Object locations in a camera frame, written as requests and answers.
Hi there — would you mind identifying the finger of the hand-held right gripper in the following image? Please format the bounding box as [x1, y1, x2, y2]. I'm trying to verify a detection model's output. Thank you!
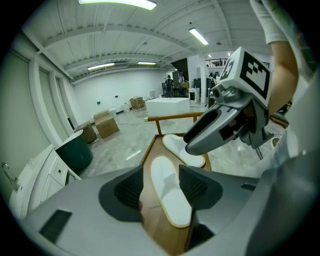
[184, 104, 245, 156]

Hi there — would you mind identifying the white block counter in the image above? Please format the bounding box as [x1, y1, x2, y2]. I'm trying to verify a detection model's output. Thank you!
[145, 97, 191, 118]

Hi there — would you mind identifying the chrome faucet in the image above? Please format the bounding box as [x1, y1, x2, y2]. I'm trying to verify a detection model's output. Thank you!
[1, 161, 20, 191]

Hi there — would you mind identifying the wooden serving cart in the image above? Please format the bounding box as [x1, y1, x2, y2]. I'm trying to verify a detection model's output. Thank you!
[139, 111, 213, 256]

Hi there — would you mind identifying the narrow grey roller blind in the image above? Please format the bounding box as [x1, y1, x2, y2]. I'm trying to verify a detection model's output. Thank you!
[38, 67, 61, 141]
[54, 76, 74, 128]

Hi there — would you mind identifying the black staircase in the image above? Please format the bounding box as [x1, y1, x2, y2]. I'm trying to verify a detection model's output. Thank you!
[170, 57, 190, 74]

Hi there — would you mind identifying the tall cardboard box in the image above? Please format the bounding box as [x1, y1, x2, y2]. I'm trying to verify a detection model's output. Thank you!
[92, 110, 120, 140]

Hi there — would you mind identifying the white slipper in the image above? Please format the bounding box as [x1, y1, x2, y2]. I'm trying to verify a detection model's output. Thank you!
[149, 154, 194, 229]
[162, 133, 206, 169]

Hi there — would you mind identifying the black side table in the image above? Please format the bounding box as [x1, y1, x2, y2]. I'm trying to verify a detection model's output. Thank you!
[269, 99, 292, 130]

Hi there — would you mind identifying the white sink cabinet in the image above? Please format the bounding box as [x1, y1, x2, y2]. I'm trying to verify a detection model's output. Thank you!
[8, 143, 82, 222]

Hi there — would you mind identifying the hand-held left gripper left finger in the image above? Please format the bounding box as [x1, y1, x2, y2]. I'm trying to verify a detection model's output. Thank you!
[22, 164, 171, 256]

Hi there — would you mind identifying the brown cardboard box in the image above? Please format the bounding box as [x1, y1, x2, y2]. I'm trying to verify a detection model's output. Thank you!
[73, 120, 97, 145]

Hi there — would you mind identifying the dark display cabinet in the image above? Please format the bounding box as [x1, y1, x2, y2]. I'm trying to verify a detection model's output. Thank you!
[172, 70, 185, 90]

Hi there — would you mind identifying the wide grey roller blind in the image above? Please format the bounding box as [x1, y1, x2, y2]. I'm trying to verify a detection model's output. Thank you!
[0, 51, 51, 181]

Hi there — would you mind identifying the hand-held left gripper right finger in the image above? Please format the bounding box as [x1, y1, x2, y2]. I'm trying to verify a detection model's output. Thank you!
[178, 164, 261, 254]

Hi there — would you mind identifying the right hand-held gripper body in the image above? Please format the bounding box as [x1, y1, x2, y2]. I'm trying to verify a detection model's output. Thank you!
[211, 46, 275, 150]

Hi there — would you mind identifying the person's right forearm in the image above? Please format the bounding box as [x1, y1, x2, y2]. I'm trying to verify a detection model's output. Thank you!
[268, 39, 300, 116]

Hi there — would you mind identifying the black mezzanine railing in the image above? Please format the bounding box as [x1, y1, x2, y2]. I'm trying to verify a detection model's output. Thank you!
[204, 57, 272, 69]

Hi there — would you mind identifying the dark green bathtub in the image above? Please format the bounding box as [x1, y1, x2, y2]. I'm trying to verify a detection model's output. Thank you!
[54, 129, 95, 176]

